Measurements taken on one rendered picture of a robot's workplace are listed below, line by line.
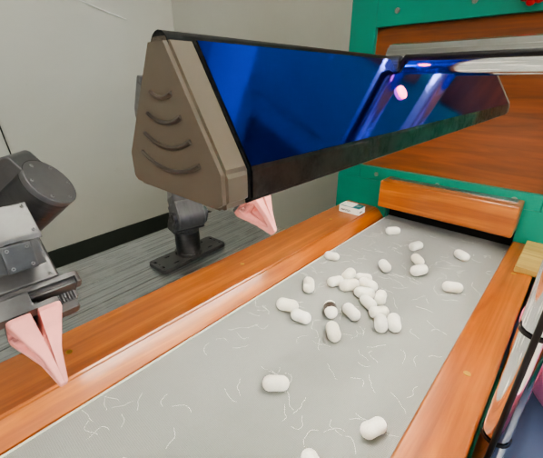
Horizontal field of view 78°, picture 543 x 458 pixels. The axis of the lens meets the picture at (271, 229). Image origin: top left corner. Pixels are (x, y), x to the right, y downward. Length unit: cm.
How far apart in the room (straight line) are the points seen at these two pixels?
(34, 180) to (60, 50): 203
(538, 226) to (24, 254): 89
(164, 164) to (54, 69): 223
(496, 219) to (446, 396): 48
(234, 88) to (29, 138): 221
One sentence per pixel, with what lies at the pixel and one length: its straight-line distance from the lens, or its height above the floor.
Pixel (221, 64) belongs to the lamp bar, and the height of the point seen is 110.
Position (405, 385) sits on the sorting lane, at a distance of 50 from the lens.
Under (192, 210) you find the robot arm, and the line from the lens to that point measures 83.
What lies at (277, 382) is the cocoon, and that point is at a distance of 45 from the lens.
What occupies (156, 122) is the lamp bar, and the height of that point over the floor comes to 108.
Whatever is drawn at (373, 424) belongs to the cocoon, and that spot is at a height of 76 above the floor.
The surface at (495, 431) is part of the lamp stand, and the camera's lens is 43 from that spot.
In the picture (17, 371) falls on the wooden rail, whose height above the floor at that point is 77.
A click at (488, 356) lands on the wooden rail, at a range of 54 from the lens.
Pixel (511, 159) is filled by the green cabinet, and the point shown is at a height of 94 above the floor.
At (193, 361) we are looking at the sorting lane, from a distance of 51.
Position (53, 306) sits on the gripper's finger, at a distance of 41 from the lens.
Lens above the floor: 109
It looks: 24 degrees down
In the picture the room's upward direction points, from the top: straight up
